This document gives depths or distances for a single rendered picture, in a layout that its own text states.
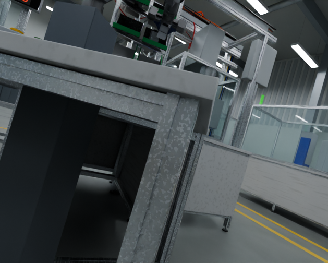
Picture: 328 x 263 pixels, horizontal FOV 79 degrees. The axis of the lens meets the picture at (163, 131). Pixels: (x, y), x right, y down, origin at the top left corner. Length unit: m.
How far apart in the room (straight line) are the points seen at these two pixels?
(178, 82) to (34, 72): 0.25
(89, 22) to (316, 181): 3.86
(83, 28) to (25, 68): 0.29
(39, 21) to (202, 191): 11.23
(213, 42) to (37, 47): 1.94
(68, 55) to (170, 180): 0.23
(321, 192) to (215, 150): 2.41
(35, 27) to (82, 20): 11.38
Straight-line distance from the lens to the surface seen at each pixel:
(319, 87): 8.46
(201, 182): 1.95
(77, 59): 0.32
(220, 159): 2.02
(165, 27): 1.10
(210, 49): 2.16
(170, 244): 1.09
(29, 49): 0.38
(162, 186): 0.27
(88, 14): 0.67
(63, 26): 0.70
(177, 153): 0.26
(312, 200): 4.07
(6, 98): 3.02
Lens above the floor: 0.77
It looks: 1 degrees up
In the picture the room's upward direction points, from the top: 17 degrees clockwise
